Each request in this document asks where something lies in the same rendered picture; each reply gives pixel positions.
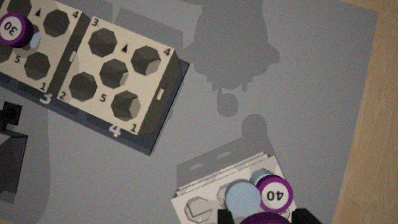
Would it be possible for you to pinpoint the grey bench mat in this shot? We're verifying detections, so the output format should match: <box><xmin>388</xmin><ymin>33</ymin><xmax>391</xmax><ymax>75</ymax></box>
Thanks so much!
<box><xmin>0</xmin><ymin>0</ymin><xmax>378</xmax><ymax>224</ymax></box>

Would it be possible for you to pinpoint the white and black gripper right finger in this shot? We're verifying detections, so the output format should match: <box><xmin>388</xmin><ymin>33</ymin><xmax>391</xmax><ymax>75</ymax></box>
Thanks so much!
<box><xmin>291</xmin><ymin>208</ymin><xmax>322</xmax><ymax>224</ymax></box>

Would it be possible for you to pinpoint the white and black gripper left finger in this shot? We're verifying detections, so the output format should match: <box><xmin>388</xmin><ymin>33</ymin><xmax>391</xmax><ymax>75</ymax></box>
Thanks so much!
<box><xmin>217</xmin><ymin>209</ymin><xmax>235</xmax><ymax>224</ymax></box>

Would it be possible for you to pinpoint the white tube rack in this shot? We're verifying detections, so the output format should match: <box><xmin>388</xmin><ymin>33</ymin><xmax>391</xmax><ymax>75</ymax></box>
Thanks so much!
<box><xmin>171</xmin><ymin>150</ymin><xmax>284</xmax><ymax>224</ymax></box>

